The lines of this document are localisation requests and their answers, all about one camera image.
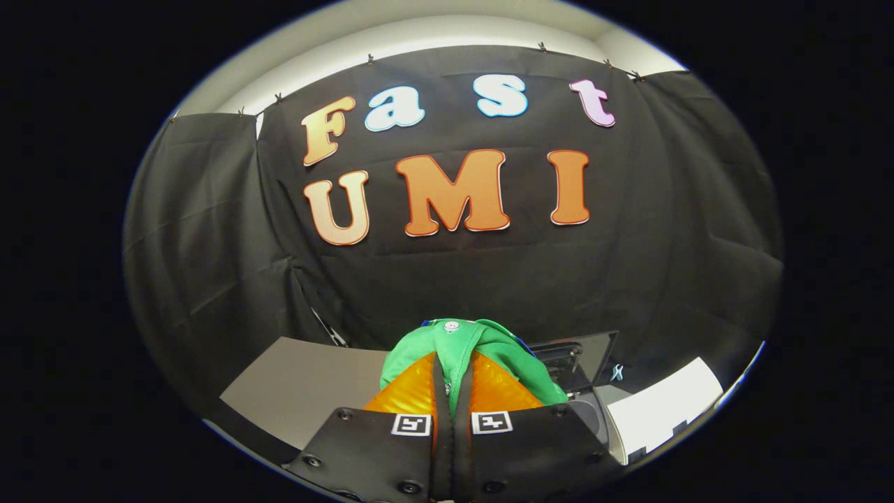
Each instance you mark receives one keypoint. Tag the green polo shirt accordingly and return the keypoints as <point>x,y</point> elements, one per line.
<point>454,349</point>

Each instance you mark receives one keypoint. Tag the grey cabinet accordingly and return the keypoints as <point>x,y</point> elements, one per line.
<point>300,391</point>

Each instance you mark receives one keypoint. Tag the white table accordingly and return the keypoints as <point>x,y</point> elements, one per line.
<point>663,405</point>

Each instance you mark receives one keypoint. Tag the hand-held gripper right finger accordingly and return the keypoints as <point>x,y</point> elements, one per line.
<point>462,454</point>

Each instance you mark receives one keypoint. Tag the light blue clip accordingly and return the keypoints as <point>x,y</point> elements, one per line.
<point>616,372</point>

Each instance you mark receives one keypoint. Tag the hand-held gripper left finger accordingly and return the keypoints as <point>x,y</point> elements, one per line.
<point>438,454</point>

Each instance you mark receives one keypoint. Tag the black backdrop cloth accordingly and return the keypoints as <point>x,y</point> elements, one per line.
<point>489,279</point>

